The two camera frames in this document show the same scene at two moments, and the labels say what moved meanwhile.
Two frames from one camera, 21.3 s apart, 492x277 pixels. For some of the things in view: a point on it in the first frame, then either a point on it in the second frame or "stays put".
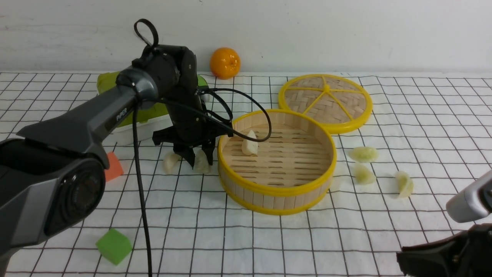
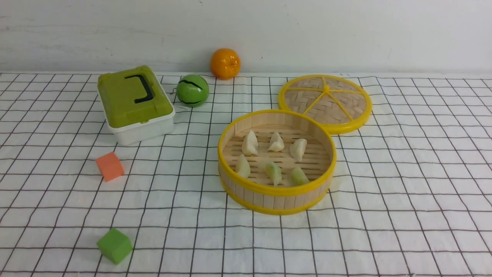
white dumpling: x=250 y=147 stays put
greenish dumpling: x=364 y=154 -> x=243 y=168
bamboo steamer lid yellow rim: x=338 y=104 stays put
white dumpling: x=170 y=160 -> x=298 y=149
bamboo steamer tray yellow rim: x=276 y=162 stays put
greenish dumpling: x=363 y=176 -> x=274 y=173
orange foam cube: x=115 y=168 stays put
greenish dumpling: x=404 y=184 -> x=297 y=178
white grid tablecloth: x=428 y=136 stays put
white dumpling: x=201 y=164 -> x=276 y=143
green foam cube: x=114 y=246 stays put
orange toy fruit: x=225 y=63 stays put
